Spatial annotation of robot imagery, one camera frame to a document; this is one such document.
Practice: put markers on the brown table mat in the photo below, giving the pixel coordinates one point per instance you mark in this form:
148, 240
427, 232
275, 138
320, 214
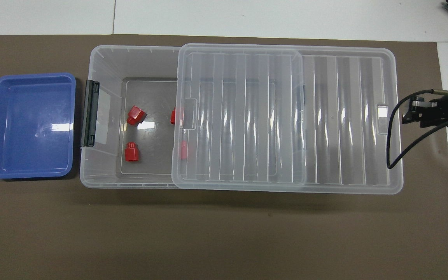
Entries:
224, 233

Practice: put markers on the blue plastic tray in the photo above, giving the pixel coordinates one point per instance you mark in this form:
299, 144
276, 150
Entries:
33, 155

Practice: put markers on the red block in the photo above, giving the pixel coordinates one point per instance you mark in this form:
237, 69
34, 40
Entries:
183, 150
132, 152
135, 114
173, 116

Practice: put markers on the clear plastic storage box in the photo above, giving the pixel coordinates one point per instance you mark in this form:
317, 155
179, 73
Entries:
146, 62

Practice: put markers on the clear ribbed box lid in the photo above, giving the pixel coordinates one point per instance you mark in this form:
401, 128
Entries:
344, 116

